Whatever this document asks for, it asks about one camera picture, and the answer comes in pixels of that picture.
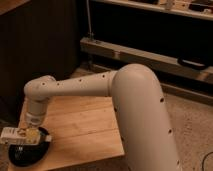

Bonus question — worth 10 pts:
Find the black ceramic bowl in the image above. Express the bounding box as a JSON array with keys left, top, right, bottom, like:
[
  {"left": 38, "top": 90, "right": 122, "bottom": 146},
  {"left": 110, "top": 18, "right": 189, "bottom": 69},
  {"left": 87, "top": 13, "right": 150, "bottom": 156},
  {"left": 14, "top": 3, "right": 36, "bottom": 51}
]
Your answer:
[{"left": 8, "top": 126, "right": 52, "bottom": 168}]

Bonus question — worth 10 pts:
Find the grey metal beam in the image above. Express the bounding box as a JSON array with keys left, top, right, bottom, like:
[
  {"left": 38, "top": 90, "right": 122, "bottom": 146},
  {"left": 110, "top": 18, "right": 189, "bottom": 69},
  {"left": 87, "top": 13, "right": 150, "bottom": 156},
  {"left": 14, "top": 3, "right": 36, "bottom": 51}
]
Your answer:
[{"left": 80, "top": 37, "right": 213, "bottom": 85}]

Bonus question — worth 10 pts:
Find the black cable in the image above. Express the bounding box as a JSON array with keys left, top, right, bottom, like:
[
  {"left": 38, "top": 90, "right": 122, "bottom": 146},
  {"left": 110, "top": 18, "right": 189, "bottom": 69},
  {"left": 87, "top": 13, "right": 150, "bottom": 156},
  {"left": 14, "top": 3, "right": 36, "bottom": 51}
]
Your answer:
[{"left": 199, "top": 150, "right": 213, "bottom": 171}]

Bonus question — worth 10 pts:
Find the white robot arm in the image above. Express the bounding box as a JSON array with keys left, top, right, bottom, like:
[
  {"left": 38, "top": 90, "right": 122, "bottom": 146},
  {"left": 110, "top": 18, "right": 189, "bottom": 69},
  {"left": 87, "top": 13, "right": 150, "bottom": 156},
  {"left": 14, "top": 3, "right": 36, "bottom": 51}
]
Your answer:
[{"left": 24, "top": 64, "right": 182, "bottom": 171}]

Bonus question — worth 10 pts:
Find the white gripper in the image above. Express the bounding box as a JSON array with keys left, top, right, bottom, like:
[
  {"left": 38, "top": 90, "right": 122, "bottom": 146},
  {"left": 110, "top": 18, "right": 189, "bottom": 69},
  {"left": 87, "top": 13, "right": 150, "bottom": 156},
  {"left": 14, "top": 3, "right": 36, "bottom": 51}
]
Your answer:
[{"left": 18, "top": 113, "right": 45, "bottom": 143}]

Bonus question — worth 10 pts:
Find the wooden table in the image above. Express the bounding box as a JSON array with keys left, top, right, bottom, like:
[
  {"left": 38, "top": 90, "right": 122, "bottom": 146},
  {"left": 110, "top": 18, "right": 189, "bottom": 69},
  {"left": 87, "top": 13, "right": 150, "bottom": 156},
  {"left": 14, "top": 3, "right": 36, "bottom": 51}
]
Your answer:
[{"left": 8, "top": 96, "right": 124, "bottom": 171}]

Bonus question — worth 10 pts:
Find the vertical metal pole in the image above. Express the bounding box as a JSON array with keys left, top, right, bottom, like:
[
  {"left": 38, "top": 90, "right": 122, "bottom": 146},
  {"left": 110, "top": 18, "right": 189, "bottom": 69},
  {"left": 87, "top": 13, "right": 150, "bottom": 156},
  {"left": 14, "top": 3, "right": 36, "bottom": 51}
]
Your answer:
[{"left": 86, "top": 0, "right": 94, "bottom": 40}]

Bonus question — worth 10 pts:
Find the wooden shelf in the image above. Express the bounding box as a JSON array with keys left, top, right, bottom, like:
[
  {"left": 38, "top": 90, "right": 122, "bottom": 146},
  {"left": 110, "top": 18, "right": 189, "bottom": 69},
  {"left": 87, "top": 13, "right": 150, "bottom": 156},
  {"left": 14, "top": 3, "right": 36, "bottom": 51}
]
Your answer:
[{"left": 93, "top": 0, "right": 213, "bottom": 21}]

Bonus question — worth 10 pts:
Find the small white bottle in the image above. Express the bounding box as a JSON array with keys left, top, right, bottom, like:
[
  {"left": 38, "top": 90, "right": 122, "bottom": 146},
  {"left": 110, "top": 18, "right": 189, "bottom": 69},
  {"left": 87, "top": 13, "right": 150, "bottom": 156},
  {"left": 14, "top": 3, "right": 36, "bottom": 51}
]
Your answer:
[{"left": 0, "top": 127, "right": 52, "bottom": 145}]

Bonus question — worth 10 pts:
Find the black handle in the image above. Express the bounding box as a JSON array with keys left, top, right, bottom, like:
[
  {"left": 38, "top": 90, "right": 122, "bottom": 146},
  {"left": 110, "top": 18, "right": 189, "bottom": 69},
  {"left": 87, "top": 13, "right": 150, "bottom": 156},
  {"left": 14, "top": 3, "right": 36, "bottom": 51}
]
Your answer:
[{"left": 177, "top": 57, "right": 212, "bottom": 70}]

